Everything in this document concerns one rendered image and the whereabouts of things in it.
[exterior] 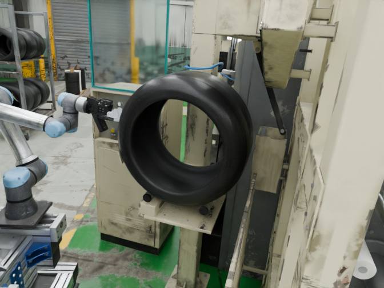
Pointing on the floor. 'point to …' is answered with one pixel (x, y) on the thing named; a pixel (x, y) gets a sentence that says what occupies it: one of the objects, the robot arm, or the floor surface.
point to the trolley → (20, 36)
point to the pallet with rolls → (75, 83)
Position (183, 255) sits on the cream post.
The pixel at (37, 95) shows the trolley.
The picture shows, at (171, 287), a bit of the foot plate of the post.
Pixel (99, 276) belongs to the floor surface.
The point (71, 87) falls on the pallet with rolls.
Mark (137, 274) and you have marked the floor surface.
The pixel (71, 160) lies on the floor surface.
